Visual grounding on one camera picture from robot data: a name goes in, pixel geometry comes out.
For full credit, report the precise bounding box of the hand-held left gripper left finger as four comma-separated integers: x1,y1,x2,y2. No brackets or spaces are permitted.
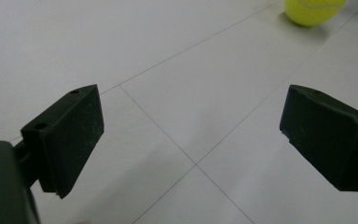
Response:
21,83,105,200

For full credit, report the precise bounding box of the yellow-green tennis ball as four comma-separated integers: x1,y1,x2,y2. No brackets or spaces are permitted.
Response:
284,0,348,27

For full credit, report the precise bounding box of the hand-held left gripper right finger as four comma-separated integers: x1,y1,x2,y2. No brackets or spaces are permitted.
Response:
279,84,358,192

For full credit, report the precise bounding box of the white board mat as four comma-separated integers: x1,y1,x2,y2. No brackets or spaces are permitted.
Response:
0,0,358,224

